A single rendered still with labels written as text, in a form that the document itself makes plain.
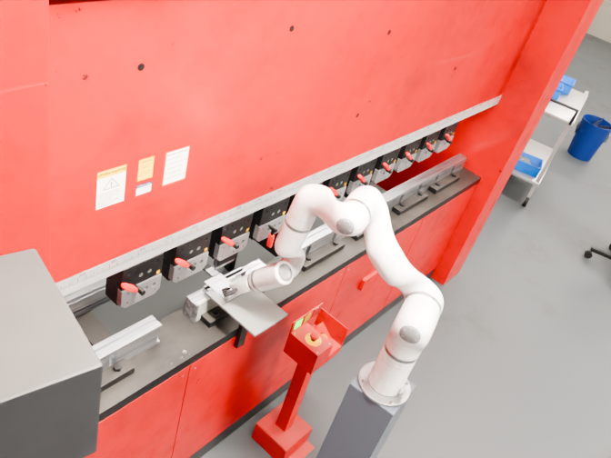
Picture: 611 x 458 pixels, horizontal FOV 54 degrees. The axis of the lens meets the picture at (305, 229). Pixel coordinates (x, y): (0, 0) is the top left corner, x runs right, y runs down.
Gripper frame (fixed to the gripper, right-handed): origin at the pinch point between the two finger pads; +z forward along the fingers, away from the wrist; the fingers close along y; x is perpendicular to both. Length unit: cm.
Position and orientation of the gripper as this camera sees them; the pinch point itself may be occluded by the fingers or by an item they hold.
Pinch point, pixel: (232, 288)
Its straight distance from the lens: 230.8
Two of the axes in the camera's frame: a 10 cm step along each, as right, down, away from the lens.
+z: -6.6, 2.5, 7.1
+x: 4.1, 9.1, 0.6
